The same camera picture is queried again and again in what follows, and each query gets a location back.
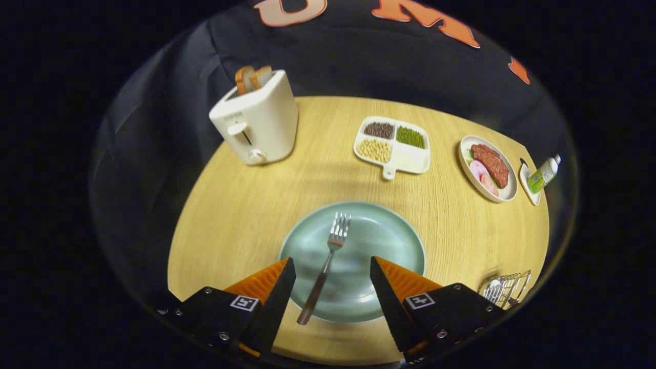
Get white toaster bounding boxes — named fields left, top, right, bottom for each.
left=209, top=69, right=299, bottom=166

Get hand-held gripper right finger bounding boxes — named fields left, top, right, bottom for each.
left=370, top=256, right=505, bottom=363

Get green mung beans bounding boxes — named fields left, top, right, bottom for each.
left=396, top=127, right=426, bottom=149

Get dark red beans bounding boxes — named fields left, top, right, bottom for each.
left=364, top=122, right=395, bottom=139

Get small white dish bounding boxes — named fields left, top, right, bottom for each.
left=519, top=159, right=542, bottom=207

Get fork with brown handle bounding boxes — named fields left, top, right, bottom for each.
left=297, top=212, right=352, bottom=326

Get yellow soybeans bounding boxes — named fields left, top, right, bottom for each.
left=357, top=139, right=393, bottom=163

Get metal wire rack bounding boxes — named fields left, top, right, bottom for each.
left=478, top=270, right=532, bottom=311

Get teal round plate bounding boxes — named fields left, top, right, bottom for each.
left=279, top=201, right=426, bottom=324

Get white oval plate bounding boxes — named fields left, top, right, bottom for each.
left=458, top=135, right=519, bottom=203

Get green label bottle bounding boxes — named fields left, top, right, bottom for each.
left=527, top=154, right=562, bottom=194

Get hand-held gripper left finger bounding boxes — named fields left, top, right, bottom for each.
left=154, top=256, right=297, bottom=359

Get brown steak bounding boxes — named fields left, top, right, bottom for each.
left=470, top=143, right=509, bottom=189

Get white divided tray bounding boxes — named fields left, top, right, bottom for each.
left=353, top=116, right=431, bottom=180

